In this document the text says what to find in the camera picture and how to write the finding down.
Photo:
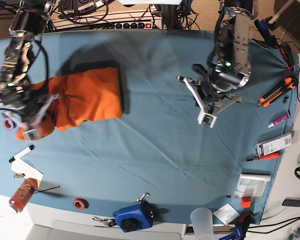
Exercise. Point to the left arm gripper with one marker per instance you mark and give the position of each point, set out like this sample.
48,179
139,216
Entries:
210,101

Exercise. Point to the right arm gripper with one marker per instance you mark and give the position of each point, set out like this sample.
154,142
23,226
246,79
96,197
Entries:
30,117

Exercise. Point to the orange t-shirt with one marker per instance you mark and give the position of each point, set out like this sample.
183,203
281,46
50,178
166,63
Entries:
92,95

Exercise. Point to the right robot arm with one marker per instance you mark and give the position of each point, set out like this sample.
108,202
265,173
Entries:
19,101

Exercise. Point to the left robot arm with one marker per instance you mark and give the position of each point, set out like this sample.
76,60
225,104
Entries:
228,67

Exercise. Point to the purple tape roll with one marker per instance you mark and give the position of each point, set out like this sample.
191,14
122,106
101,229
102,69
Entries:
8,124

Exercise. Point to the black white marker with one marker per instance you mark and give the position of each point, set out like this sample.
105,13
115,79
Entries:
25,151

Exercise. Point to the white paper note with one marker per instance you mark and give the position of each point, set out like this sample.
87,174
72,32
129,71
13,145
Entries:
20,167

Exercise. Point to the orange black utility knife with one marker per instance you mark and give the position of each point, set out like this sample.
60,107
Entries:
278,90

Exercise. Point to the gold AA battery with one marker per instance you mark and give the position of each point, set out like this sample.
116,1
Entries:
19,175

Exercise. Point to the packaged tool set blister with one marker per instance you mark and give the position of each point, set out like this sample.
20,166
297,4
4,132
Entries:
275,144

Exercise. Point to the teal table cloth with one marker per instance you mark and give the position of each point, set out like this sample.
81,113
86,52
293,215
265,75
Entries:
157,146

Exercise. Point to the black zip tie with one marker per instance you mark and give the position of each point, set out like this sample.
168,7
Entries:
48,189

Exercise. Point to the purple glue tube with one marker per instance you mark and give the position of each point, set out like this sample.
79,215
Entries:
279,120

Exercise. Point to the white roll with booklet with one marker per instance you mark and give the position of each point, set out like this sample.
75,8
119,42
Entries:
251,185

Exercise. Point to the red tape roll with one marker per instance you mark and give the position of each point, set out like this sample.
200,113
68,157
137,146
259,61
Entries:
79,203

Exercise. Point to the small red block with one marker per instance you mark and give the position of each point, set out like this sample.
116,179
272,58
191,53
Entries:
246,202

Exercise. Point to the white card packet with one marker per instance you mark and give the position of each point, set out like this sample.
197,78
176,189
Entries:
226,214

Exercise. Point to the silver carabiner clip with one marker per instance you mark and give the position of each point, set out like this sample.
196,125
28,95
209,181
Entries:
143,198

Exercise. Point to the translucent plastic cup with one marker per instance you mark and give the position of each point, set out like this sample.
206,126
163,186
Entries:
202,224

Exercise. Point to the white cardboard box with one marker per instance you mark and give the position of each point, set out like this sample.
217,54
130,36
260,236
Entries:
62,230

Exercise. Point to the blue clamp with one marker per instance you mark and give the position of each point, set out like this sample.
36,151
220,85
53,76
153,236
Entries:
239,232

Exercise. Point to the blue tape measure box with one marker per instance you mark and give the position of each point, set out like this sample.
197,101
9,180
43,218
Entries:
136,217

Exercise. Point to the metal carabiner keys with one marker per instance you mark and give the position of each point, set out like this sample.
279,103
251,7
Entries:
107,222

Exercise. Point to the red handled screwdriver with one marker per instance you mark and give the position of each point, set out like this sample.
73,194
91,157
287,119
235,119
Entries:
274,155

